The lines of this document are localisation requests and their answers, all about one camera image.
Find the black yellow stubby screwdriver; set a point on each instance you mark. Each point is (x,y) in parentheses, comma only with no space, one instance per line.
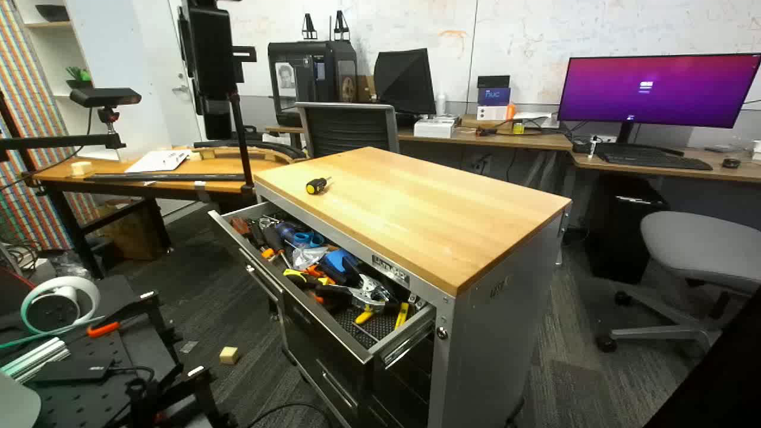
(316,186)

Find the steel cabinet drawer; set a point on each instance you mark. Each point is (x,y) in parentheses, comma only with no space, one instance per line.
(408,334)

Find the steel tool cabinet wood top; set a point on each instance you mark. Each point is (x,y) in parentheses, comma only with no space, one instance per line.
(428,214)

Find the clear plastic bag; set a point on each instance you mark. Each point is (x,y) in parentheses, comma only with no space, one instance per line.
(369,292)

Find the blue plastic tool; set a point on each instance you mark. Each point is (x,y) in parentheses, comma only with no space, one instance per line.
(300,239)

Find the orange black hand tool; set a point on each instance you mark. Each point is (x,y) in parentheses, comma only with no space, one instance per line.
(314,279)

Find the black mesh office chair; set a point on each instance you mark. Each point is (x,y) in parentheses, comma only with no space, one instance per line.
(349,128)

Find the white box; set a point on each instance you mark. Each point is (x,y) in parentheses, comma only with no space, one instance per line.
(433,128)

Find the dark angled monitor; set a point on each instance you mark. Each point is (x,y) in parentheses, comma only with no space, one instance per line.
(406,80)

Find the long wooden office desk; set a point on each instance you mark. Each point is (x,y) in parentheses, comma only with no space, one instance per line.
(515,143)

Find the black 3D printer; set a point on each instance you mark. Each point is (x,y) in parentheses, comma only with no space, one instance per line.
(312,74)

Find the yellow ball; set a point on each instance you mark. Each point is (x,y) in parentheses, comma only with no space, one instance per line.
(519,128)

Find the blue box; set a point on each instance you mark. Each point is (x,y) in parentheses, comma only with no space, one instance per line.
(494,92)

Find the wooden desk black legs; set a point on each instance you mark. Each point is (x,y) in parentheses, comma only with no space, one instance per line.
(199,167)

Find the small wooden block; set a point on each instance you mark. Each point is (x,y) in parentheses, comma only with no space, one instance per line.
(228,355)

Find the white paper sheet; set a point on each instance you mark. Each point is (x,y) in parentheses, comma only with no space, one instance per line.
(157,162)

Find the black trash bin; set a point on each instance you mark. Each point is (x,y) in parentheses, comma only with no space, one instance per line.
(626,239)

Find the black keyboard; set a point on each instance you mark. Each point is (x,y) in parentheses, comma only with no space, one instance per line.
(655,161)

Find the monitor with purple screen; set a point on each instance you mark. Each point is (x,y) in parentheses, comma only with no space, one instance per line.
(658,86)

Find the grey office chair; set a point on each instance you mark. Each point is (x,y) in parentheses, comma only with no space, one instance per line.
(698,245)

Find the small green plant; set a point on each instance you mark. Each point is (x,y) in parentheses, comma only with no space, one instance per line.
(79,76)

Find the black breadboard table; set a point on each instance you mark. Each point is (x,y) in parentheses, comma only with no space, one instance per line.
(86,371)

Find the black computer mouse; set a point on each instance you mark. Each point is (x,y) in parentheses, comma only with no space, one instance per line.
(730,162)

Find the silver metal tube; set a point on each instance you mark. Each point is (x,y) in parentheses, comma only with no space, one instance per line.
(37,361)

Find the pale grey rounded object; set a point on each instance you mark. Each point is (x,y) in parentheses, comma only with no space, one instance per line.
(14,406)

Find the black stereo camera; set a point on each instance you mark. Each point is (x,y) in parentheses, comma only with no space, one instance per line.
(104,97)

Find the black metal stand frame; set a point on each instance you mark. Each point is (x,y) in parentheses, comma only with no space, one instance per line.
(63,141)

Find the white wall shelf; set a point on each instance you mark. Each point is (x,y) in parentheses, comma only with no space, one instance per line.
(51,38)

